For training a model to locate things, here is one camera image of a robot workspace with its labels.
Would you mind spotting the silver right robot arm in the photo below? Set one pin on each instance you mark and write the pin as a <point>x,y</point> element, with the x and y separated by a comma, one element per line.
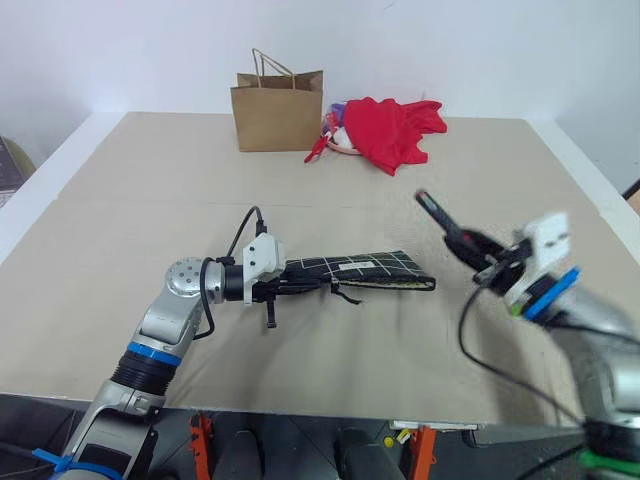
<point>600,325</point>

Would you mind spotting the orange clamp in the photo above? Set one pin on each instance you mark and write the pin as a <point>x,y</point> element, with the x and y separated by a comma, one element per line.
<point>424,452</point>
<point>201,445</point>

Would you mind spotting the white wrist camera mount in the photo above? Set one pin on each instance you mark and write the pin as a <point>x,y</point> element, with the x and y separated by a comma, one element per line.
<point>547,245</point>
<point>262,257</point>

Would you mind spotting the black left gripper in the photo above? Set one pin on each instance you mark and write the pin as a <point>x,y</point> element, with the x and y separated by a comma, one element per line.
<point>265,290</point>

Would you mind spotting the black grid pouch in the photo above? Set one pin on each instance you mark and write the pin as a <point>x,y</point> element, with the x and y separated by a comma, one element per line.
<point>375,272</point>

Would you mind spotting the red ribbon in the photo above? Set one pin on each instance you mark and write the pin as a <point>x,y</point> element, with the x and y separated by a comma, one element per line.
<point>316,150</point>

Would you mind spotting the red cloth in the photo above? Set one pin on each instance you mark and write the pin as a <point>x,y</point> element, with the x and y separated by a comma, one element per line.
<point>390,130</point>

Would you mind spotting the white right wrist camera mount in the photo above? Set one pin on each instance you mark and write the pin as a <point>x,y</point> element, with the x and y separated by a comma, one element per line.
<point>547,245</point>

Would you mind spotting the dark background object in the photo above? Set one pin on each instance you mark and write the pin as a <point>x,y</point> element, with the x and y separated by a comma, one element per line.
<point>633,192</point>

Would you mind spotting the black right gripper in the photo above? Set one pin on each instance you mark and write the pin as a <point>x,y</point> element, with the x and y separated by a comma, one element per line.
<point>507,270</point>

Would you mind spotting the brown paper bag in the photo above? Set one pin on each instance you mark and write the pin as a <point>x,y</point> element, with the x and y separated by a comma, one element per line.
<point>277,117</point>

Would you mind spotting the white label strip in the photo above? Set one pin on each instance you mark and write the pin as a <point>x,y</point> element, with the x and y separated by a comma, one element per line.
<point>432,426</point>

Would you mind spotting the beige table cover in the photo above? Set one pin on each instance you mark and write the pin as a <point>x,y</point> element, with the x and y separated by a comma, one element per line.
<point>320,350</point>

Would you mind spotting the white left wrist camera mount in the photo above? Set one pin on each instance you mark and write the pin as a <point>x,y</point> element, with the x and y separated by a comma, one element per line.
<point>262,257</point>

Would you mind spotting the dark rounded shape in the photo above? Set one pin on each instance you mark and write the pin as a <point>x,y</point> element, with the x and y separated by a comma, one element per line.
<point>370,457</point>

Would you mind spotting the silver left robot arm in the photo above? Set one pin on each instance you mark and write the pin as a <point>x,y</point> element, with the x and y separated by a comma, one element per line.
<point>165,310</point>

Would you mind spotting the purple and white bundle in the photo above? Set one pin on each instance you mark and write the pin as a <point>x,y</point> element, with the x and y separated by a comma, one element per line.
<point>337,125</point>

